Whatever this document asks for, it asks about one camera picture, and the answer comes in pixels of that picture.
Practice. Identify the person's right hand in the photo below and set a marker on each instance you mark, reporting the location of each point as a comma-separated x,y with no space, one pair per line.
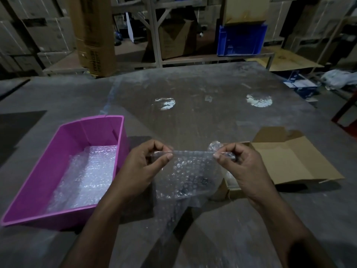
251,175

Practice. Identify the person's left hand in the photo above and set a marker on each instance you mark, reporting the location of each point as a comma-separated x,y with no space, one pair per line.
136,175

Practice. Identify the small brown cardboard box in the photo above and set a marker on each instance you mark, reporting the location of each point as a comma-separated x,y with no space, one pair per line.
295,161

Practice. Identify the clear bubble wrap sheet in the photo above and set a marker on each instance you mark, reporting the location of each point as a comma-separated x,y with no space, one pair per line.
189,175

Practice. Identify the pile of bubble wrap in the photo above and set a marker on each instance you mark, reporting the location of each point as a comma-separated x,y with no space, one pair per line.
83,181

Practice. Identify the person's right forearm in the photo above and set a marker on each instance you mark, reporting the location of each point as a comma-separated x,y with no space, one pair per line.
287,237

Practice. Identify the person's left forearm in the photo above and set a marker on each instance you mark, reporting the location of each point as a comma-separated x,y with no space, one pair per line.
94,237

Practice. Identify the blue and white product box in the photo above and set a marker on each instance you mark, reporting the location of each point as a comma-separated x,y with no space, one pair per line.
304,87

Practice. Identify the dark blue product box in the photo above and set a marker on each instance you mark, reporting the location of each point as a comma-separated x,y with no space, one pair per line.
292,75

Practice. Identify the flattened printed cardboard sheet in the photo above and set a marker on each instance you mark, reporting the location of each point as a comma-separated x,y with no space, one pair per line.
287,60

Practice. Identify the tall narrow cardboard carton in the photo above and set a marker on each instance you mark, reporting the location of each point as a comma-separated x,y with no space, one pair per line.
94,33

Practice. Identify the flat cardboard sheet with tape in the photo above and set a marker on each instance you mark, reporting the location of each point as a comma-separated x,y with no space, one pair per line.
245,9

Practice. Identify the pink plastic bin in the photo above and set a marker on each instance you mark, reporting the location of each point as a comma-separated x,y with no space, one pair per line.
92,128

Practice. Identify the red plastic chair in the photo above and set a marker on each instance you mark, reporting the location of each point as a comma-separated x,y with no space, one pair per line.
345,117

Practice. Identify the white plastic bag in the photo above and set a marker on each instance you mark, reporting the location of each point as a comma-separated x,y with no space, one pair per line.
340,78

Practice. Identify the blue plastic crate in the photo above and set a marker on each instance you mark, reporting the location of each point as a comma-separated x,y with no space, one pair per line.
242,40

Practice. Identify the small dark object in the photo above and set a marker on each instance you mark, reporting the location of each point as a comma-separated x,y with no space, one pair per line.
118,39

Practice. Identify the open brown carton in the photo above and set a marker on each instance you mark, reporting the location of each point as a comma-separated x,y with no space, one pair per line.
177,39

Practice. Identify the grey metal storage rack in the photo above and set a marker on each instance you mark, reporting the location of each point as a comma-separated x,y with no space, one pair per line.
155,33

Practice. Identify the white paper sheet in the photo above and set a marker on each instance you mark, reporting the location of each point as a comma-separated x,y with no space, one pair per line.
129,27

